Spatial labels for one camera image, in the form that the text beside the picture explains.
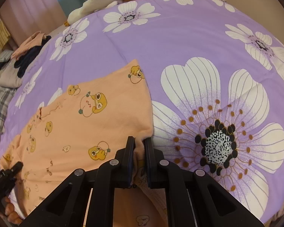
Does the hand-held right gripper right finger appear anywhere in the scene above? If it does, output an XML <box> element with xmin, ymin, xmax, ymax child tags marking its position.
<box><xmin>144</xmin><ymin>138</ymin><xmax>266</xmax><ymax>227</ymax></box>

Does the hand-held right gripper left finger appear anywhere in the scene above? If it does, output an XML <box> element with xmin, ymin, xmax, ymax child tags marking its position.
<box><xmin>21</xmin><ymin>136</ymin><xmax>136</xmax><ymax>227</ymax></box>

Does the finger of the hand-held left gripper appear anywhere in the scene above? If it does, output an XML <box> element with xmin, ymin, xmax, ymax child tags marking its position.
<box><xmin>4</xmin><ymin>161</ymin><xmax>24</xmax><ymax>178</ymax></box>

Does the orange cartoon print garment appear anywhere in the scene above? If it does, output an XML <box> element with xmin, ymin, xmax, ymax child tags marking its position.
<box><xmin>0</xmin><ymin>59</ymin><xmax>169</xmax><ymax>227</ymax></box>

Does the pile of clothes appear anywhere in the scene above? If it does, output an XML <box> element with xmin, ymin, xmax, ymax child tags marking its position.
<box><xmin>14</xmin><ymin>35</ymin><xmax>52</xmax><ymax>78</ymax></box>

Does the person's left hand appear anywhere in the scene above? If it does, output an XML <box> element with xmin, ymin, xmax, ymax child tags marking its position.
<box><xmin>1</xmin><ymin>196</ymin><xmax>23</xmax><ymax>225</ymax></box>

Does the grey plaid pillow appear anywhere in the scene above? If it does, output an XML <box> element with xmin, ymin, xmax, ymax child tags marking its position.
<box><xmin>0</xmin><ymin>85</ymin><xmax>17</xmax><ymax>145</ymax></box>

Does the grey cloth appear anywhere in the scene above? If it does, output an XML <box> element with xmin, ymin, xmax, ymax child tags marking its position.
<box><xmin>0</xmin><ymin>50</ymin><xmax>23</xmax><ymax>88</ymax></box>

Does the pink cloth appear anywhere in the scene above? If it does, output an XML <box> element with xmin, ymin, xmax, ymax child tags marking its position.
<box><xmin>11</xmin><ymin>31</ymin><xmax>48</xmax><ymax>61</ymax></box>

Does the purple floral bedsheet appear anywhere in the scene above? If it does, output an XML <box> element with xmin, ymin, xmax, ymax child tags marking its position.
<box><xmin>0</xmin><ymin>0</ymin><xmax>284</xmax><ymax>225</ymax></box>

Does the woven straw mat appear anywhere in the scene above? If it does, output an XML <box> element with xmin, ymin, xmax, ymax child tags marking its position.
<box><xmin>0</xmin><ymin>19</ymin><xmax>12</xmax><ymax>52</ymax></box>

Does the pink curtain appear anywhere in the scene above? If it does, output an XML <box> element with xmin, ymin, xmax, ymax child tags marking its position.
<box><xmin>0</xmin><ymin>0</ymin><xmax>70</xmax><ymax>51</ymax></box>

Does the white and orange plush toy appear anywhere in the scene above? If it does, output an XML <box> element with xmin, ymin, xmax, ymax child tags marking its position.
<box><xmin>64</xmin><ymin>0</ymin><xmax>180</xmax><ymax>27</ymax></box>

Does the beige padded headboard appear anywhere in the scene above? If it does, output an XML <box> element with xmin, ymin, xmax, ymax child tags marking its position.
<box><xmin>175</xmin><ymin>0</ymin><xmax>284</xmax><ymax>52</ymax></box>

